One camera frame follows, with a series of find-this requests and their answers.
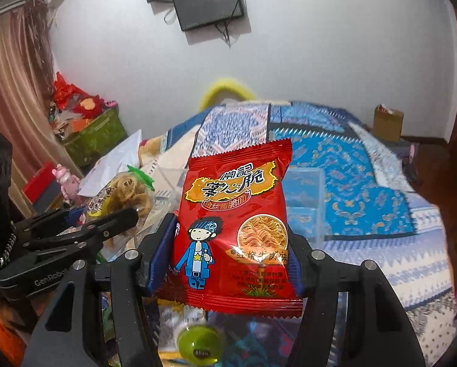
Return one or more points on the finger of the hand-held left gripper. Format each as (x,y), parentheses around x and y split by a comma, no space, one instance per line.
(66,220)
(106,225)

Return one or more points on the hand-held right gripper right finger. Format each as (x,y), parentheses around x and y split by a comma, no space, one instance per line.
(301,271)

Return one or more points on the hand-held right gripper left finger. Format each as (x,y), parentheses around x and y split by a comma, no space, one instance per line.
(163,252)

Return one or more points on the clear bag of fried snacks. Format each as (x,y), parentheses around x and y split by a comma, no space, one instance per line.
(131,195)

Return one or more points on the clear plastic storage box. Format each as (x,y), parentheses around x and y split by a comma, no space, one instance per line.
(308,198)

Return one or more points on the red noodle snack packet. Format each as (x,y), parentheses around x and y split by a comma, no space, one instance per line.
(236,221)

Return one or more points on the pink toy figure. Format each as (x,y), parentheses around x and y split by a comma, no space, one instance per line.
(67,183)

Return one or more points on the red box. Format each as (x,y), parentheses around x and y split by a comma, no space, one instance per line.
(43,189)

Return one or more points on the white plastic bag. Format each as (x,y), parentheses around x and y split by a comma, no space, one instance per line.
(113,164)

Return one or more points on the green storage crate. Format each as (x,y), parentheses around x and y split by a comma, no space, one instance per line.
(94,137)

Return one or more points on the green jelly cup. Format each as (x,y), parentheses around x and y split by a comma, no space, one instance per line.
(201,342)

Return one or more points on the blue patterned blanket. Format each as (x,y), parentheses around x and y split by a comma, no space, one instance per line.
(347,183)

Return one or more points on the red paper decorations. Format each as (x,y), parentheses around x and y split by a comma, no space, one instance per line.
(75,99)

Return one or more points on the striped brown curtain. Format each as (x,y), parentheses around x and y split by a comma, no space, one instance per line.
(14,84)

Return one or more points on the orange cloth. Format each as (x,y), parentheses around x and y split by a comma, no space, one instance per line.
(3,336)

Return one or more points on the cardboard box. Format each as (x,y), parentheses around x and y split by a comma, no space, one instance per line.
(388,124)

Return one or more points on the yellow fuzzy hoop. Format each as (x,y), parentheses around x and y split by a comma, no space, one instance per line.
(228,86)

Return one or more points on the small black wall screen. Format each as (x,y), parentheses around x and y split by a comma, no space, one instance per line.
(209,5)

